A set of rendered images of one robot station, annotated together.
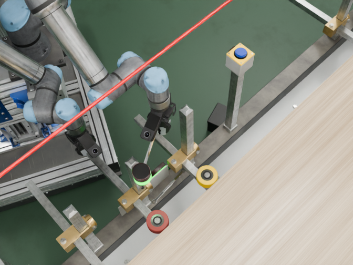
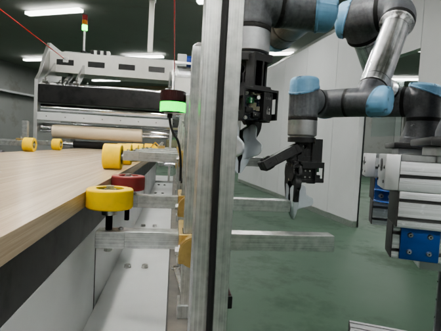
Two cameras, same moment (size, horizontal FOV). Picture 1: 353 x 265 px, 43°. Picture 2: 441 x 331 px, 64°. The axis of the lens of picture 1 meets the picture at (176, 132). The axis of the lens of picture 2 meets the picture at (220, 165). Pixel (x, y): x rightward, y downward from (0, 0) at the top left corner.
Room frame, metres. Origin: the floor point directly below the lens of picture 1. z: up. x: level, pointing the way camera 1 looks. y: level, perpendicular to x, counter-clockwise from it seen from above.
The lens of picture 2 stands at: (1.14, -0.53, 0.99)
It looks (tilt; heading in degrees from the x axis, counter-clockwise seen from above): 3 degrees down; 122
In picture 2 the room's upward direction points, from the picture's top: 3 degrees clockwise
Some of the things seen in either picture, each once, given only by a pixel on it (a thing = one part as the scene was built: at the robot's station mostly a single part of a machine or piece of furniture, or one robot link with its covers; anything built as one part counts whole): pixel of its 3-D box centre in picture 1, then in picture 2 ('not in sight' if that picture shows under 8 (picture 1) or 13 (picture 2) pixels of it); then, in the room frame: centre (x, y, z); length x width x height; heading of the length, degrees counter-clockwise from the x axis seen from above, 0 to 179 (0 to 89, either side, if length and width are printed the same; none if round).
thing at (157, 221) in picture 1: (158, 224); (127, 196); (0.49, 0.09, 0.85); 0.08 x 0.08 x 0.11
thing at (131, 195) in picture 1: (136, 195); (186, 203); (0.61, 0.17, 0.85); 0.14 x 0.06 x 0.05; 129
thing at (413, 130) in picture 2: not in sight; (422, 131); (1.07, 1.03, 1.09); 0.15 x 0.15 x 0.10
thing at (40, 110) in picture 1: (42, 108); (327, 104); (0.86, 0.46, 1.12); 0.11 x 0.11 x 0.08; 81
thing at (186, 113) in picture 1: (187, 141); (195, 187); (0.79, -0.04, 0.92); 0.04 x 0.04 x 0.48; 39
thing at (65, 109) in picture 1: (68, 113); (304, 99); (0.83, 0.37, 1.12); 0.09 x 0.08 x 0.11; 81
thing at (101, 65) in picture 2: not in sight; (125, 144); (-1.63, 2.04, 0.95); 1.65 x 0.70 x 1.90; 39
